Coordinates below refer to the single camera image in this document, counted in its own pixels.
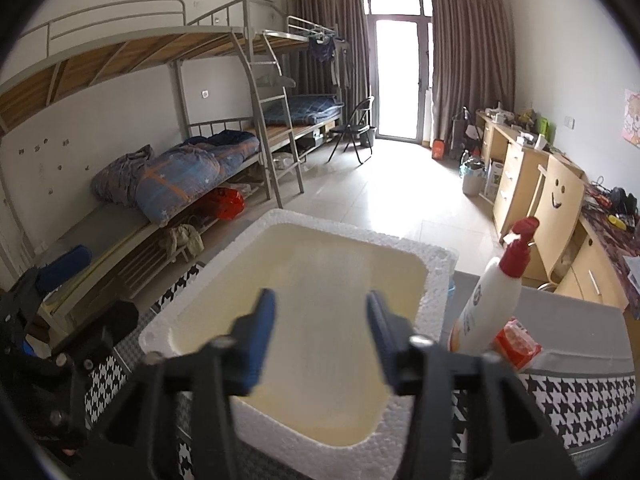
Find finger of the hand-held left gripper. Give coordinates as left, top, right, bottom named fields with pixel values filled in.
left=75, top=299, right=140, bottom=356
left=10, top=244, right=94, bottom=306

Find grey cloth on ladder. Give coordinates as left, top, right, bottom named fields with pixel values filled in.
left=255, top=74, right=297, bottom=89

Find dark hanging clothes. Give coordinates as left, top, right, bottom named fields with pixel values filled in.
left=307, top=35, right=338, bottom=63

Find blue plaid quilt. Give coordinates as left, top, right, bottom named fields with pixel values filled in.
left=135, top=130, right=261, bottom=226

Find pink wall poster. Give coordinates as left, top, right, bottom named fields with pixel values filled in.
left=621, top=89, right=640, bottom=148

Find metal bunk bed with ladder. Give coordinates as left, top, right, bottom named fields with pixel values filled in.
left=0, top=0, right=306, bottom=356

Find houndstooth printed blanket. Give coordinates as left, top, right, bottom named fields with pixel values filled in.
left=82, top=262, right=637, bottom=480

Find black headphones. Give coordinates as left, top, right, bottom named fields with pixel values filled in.
left=607, top=187, right=636, bottom=216

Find grey-blue bundled bedding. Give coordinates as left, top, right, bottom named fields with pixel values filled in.
left=90, top=144, right=156, bottom=206

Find beige crumpled cloth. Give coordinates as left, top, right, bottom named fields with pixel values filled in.
left=160, top=222, right=206, bottom=261

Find white pump bottle red cap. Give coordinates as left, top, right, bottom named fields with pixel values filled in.
left=448, top=216, right=542, bottom=353

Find red wet wipes packet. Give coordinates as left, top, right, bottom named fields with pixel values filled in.
left=492, top=317, right=543, bottom=372

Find brown curtain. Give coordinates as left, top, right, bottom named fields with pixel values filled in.
left=429, top=0, right=516, bottom=148
left=285, top=0, right=368, bottom=126

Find white carton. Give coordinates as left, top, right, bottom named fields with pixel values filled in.
left=484, top=160, right=503, bottom=200

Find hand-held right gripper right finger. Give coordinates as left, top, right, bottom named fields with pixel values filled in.
left=366, top=291, right=583, bottom=480

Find black folding chair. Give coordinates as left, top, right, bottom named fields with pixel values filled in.
left=327, top=96, right=376, bottom=165

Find glass balcony door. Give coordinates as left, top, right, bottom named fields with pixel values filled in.
left=361, top=0, right=433, bottom=143

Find white bucket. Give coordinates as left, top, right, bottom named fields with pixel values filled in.
left=461, top=157, right=487, bottom=196

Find red plastic bag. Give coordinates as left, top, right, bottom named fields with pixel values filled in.
left=202, top=187, right=246, bottom=221

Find white foam box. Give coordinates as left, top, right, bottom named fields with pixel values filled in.
left=139, top=208, right=459, bottom=480

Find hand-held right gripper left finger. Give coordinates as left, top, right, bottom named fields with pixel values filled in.
left=85, top=287, right=278, bottom=480

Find light wooden desk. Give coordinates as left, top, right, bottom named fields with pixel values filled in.
left=475, top=110, right=551, bottom=241

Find wooden desk with printed cover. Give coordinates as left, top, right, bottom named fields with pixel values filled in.
left=550, top=180, right=640, bottom=311

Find dark blue folded quilt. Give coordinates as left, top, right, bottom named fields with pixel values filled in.
left=262, top=94, right=346, bottom=127

